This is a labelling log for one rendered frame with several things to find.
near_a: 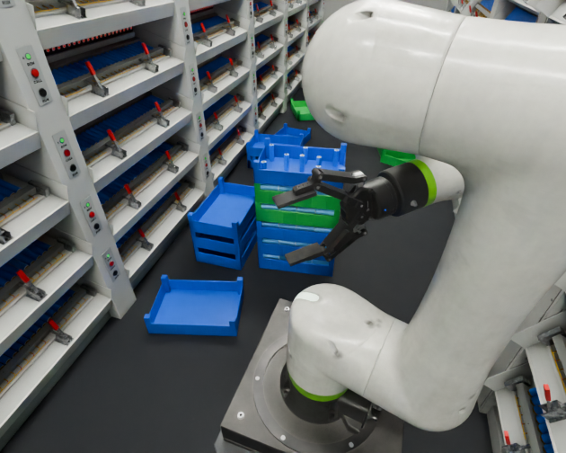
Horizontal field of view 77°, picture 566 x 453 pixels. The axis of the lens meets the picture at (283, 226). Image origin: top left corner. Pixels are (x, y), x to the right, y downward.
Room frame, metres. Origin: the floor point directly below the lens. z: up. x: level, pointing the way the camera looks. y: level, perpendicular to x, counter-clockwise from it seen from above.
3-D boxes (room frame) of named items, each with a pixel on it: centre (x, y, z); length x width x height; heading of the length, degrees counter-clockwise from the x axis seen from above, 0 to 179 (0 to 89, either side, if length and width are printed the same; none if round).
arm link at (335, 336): (0.36, -0.08, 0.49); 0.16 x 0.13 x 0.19; 58
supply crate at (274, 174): (1.13, -0.07, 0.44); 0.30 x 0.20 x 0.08; 80
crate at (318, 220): (1.13, -0.07, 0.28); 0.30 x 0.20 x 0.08; 80
